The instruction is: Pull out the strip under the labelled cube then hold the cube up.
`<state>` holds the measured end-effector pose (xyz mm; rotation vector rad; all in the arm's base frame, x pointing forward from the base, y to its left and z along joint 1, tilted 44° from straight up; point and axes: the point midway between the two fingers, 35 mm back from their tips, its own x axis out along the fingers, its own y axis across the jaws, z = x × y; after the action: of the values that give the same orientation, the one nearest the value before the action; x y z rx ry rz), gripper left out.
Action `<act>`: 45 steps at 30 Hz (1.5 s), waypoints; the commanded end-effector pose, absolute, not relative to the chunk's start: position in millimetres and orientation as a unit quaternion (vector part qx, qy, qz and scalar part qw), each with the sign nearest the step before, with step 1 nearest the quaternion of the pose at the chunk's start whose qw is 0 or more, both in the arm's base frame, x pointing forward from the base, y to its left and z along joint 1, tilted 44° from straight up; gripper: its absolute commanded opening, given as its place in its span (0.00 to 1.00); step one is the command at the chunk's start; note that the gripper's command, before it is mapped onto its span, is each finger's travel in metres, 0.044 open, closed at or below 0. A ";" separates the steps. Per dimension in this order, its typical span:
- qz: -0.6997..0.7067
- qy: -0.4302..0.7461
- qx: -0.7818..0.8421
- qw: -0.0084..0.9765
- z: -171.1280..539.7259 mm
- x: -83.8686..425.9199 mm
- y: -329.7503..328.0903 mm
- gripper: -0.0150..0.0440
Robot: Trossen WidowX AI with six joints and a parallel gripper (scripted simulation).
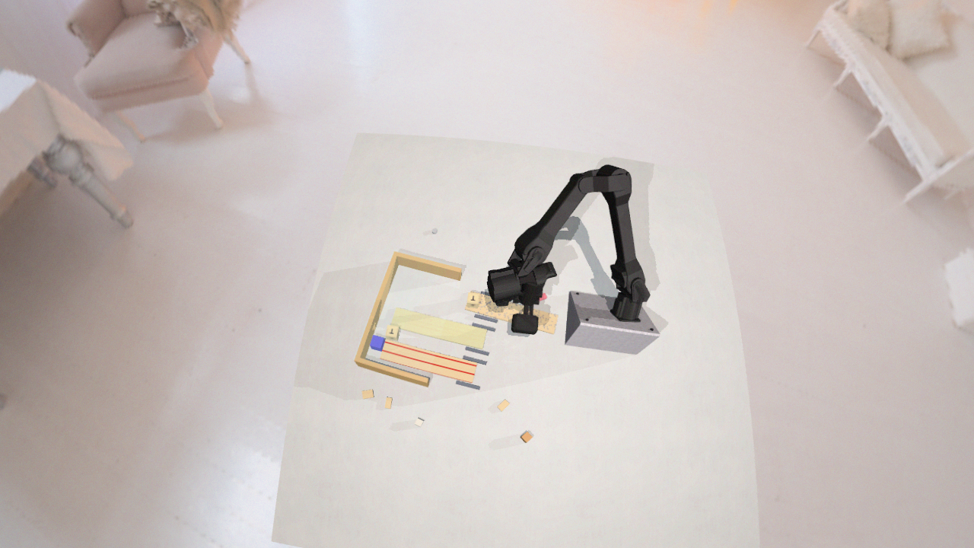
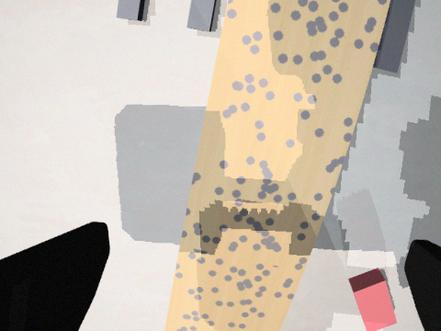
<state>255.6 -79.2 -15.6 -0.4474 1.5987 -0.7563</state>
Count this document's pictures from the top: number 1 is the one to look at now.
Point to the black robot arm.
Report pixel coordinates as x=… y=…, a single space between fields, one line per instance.
x=534 y=245

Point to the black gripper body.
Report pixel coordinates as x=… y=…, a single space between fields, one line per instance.
x=525 y=323

